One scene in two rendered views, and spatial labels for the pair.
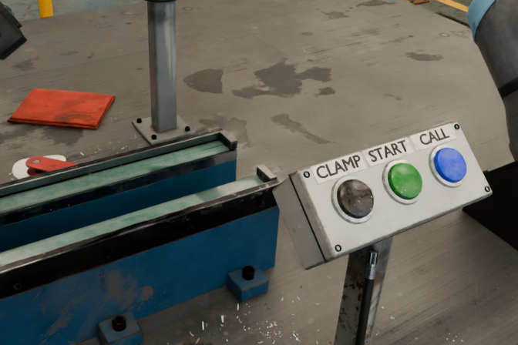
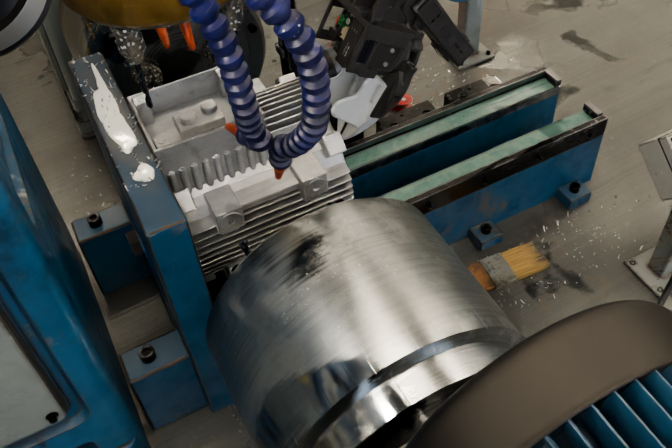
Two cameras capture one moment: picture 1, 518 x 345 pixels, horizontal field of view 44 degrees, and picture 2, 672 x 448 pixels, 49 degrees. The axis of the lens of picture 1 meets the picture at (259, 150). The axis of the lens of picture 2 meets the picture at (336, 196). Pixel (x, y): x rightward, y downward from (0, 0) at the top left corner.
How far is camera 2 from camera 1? 0.44 m
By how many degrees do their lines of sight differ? 17
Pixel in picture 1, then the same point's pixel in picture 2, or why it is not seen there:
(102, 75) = not seen: outside the picture
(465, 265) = not seen: outside the picture
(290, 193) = (657, 150)
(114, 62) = not seen: outside the picture
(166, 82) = (475, 14)
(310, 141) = (601, 59)
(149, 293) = (504, 206)
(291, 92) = (574, 5)
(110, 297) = (480, 210)
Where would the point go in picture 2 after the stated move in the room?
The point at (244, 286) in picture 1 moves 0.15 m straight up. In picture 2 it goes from (573, 198) to (593, 122)
